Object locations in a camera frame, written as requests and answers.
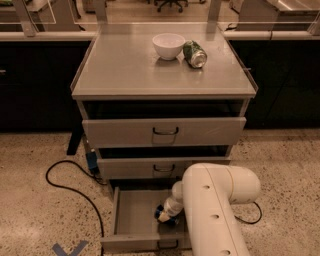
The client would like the blue power adapter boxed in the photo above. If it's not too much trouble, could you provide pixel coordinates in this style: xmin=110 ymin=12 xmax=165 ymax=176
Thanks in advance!
xmin=86 ymin=152 xmax=99 ymax=175

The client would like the blue tape cross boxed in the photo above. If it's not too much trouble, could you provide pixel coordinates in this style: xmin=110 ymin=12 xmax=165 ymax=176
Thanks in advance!
xmin=51 ymin=239 xmax=90 ymax=256

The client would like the black cable left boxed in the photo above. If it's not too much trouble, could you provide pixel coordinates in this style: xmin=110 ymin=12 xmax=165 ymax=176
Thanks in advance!
xmin=44 ymin=160 xmax=106 ymax=256

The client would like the black office chair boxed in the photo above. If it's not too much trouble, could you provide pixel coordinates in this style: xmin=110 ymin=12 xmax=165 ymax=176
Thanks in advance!
xmin=153 ymin=0 xmax=189 ymax=13

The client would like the grey metal drawer cabinet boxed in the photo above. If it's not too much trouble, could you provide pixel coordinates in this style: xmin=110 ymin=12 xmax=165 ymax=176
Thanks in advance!
xmin=69 ymin=22 xmax=258 ymax=256

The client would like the blue pepsi can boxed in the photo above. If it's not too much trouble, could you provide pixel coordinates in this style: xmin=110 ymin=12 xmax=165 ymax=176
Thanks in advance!
xmin=154 ymin=205 xmax=179 ymax=225

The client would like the middle drawer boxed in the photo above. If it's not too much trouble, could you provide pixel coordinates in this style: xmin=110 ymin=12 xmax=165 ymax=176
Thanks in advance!
xmin=97 ymin=157 xmax=230 ymax=179

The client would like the white bowl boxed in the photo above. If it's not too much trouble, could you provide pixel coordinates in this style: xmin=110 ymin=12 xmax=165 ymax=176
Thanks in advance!
xmin=152 ymin=33 xmax=185 ymax=60

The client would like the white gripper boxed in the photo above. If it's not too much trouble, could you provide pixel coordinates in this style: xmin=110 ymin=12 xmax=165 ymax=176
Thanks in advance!
xmin=158 ymin=196 xmax=183 ymax=223

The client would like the bottom drawer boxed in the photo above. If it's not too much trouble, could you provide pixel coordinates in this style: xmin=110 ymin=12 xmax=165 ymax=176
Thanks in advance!
xmin=101 ymin=187 xmax=191 ymax=253

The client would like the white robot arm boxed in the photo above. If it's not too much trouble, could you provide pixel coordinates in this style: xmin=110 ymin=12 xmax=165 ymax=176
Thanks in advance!
xmin=155 ymin=163 xmax=261 ymax=256

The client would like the green soda can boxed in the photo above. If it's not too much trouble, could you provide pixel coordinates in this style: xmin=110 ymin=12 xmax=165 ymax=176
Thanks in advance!
xmin=183 ymin=40 xmax=207 ymax=68

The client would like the top drawer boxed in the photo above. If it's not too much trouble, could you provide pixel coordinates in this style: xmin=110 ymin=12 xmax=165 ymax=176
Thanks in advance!
xmin=83 ymin=117 xmax=246 ymax=148

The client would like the drawer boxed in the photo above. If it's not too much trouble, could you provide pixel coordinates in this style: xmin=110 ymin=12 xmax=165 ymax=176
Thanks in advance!
xmin=97 ymin=157 xmax=230 ymax=179
xmin=83 ymin=117 xmax=246 ymax=148
xmin=101 ymin=187 xmax=191 ymax=253

